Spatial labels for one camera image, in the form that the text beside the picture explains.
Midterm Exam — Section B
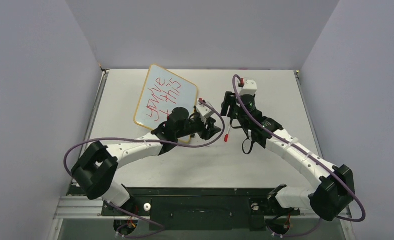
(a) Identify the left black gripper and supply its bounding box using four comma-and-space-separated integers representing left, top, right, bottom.
176, 115, 221, 140

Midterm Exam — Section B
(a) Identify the red white marker pen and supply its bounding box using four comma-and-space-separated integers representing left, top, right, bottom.
223, 123, 231, 142

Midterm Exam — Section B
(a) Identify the yellow framed whiteboard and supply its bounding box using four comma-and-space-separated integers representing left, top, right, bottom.
133, 64, 198, 130

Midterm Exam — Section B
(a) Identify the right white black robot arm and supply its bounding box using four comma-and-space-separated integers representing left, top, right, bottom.
221, 91, 354, 222

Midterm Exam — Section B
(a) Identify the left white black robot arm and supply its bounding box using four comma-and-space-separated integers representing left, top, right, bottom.
67, 101, 225, 215

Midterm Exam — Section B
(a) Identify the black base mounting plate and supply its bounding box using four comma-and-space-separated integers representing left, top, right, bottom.
100, 187, 300, 232

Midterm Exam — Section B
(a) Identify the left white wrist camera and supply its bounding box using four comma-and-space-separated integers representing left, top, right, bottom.
195, 98, 214, 125

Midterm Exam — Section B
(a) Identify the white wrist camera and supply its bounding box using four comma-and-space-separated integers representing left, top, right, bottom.
238, 78, 257, 96
195, 98, 214, 125

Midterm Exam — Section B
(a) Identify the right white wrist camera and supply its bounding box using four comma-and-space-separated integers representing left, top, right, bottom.
238, 78, 257, 96

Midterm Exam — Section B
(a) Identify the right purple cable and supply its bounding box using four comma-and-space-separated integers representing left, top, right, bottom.
232, 74, 366, 239

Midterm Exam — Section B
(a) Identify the purple cable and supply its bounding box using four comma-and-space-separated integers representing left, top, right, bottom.
63, 101, 226, 239
232, 74, 366, 239

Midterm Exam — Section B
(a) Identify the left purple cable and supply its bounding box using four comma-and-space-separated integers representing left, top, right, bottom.
63, 101, 226, 239

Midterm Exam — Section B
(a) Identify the aluminium rail frame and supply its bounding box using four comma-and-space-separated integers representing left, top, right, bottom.
47, 196, 356, 240

